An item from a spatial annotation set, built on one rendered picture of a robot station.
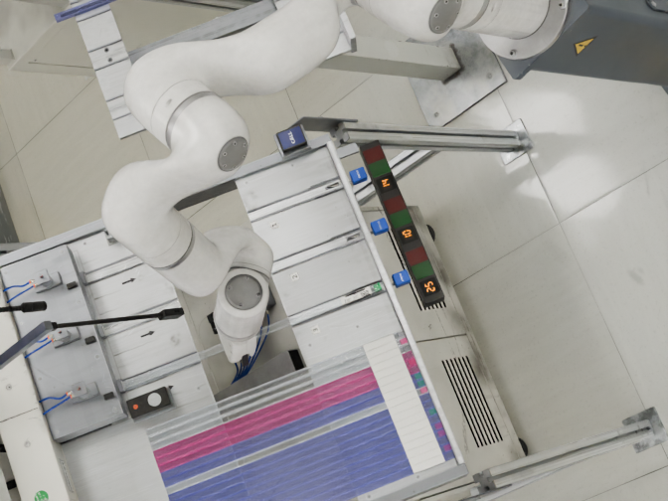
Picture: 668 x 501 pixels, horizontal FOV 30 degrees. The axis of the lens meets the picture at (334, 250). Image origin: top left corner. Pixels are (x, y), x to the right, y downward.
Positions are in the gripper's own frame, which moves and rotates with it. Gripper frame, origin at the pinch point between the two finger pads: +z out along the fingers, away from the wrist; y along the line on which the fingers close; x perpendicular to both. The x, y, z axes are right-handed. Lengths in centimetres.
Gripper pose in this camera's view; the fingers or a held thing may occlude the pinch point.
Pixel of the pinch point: (233, 342)
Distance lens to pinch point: 232.2
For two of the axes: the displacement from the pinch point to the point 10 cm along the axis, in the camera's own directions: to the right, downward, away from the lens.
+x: 9.2, -3.1, 2.3
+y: 3.6, 8.9, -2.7
